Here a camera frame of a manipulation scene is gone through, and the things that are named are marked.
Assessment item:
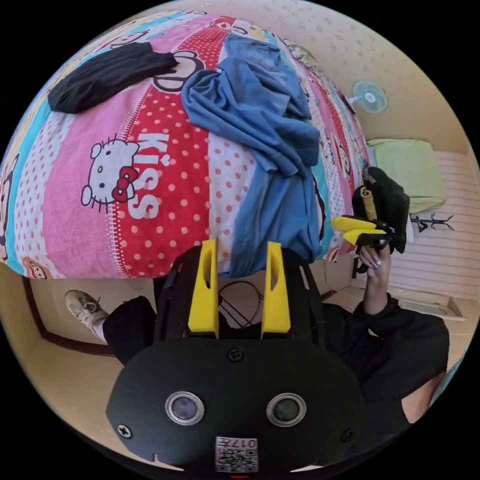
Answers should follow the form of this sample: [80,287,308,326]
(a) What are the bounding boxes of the white electric fan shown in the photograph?
[346,78,389,115]

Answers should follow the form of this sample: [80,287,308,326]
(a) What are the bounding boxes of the blue jeans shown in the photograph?
[181,32,324,279]

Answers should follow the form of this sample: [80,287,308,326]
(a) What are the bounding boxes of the black garment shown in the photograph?
[47,41,180,115]

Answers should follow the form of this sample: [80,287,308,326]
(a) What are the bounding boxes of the bed with cartoon print sheet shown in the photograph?
[0,9,376,357]

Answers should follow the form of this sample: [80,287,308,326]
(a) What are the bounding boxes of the person's body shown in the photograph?
[64,288,451,427]

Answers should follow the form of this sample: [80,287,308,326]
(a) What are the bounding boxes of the person's right forearm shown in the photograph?
[352,279,450,374]

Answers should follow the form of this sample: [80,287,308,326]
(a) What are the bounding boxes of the person's right hand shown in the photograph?
[358,243,393,287]

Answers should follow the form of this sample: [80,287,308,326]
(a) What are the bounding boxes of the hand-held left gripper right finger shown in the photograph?
[260,241,292,337]

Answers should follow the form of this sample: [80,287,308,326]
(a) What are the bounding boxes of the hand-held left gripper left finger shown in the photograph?
[187,237,220,335]

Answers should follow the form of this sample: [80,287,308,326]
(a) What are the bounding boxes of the black coat rack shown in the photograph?
[410,212,455,234]

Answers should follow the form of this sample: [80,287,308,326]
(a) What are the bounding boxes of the light green cushion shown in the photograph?
[366,138,448,215]

